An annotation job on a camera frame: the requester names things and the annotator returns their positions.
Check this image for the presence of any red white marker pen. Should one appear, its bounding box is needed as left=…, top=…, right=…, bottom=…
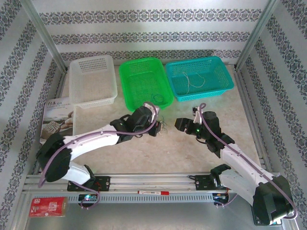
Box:
left=137, top=190, right=170, bottom=195

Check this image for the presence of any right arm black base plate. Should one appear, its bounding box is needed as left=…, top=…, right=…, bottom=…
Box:
left=189, top=174, right=238, bottom=192

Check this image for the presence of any green plastic basket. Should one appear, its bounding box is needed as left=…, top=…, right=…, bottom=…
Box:
left=118, top=57, right=175, bottom=113

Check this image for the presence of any teal plastic basket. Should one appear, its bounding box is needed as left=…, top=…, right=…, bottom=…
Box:
left=165, top=56, right=235, bottom=102

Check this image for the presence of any circuit board with green light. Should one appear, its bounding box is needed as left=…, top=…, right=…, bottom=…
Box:
left=78, top=193, right=98, bottom=202

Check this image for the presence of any white plastic basket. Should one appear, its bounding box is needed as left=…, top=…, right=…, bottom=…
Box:
left=69, top=55, right=118, bottom=110

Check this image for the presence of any red foil packet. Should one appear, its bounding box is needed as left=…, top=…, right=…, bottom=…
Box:
left=28, top=196, right=69, bottom=218

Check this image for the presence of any grey slotted cable duct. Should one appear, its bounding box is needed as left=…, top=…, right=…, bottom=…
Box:
left=68, top=193, right=214, bottom=204

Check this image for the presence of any book with stone cover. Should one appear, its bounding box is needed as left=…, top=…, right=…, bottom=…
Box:
left=39, top=97, right=77, bottom=146

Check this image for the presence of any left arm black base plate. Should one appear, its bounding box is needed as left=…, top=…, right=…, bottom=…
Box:
left=67, top=175, right=111, bottom=192

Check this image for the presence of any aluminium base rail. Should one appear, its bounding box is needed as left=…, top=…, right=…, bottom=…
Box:
left=23, top=171, right=256, bottom=193

